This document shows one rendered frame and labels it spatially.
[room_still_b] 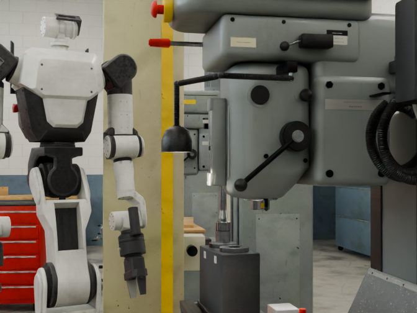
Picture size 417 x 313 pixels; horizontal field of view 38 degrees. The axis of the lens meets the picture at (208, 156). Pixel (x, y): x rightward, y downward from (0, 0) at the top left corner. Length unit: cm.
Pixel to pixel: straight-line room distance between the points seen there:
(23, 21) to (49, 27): 864
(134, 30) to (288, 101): 191
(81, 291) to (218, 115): 81
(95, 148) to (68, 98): 842
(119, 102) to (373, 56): 98
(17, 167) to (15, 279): 466
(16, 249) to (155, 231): 296
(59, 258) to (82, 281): 10
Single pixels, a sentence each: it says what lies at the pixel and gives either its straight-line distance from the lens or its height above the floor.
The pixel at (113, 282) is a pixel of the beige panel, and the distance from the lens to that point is 322.
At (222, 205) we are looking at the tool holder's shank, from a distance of 193.
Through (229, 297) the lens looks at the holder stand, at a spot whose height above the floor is 100.
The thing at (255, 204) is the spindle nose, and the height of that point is 129.
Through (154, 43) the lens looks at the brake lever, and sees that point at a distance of 156.
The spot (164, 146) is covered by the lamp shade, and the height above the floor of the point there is 143.
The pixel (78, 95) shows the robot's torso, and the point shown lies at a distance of 203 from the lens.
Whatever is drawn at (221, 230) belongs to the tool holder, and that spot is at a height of 118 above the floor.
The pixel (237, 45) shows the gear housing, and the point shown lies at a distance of 138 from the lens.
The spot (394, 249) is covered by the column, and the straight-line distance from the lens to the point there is 167.
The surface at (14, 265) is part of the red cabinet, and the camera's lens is 602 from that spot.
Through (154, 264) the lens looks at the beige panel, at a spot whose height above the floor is 87.
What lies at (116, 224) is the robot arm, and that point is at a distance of 208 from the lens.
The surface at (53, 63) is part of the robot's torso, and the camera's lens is 202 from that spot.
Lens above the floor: 139
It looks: 1 degrees up
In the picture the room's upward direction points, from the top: straight up
